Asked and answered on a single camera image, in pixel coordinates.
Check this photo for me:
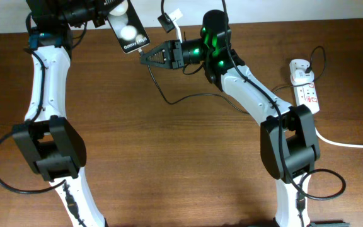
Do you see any black smartphone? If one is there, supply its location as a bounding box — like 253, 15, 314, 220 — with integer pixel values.
107, 0, 151, 54

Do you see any black charger cable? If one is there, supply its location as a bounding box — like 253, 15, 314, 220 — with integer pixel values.
137, 45, 326, 115

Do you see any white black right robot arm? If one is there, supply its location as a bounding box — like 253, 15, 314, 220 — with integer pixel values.
141, 10, 320, 226

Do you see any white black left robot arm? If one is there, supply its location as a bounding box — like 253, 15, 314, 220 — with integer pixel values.
13, 1, 121, 226

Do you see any white charger plug adapter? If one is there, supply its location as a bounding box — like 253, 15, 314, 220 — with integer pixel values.
291, 69, 314, 86

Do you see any white power strip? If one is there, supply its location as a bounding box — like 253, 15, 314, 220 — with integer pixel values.
289, 59, 320, 114

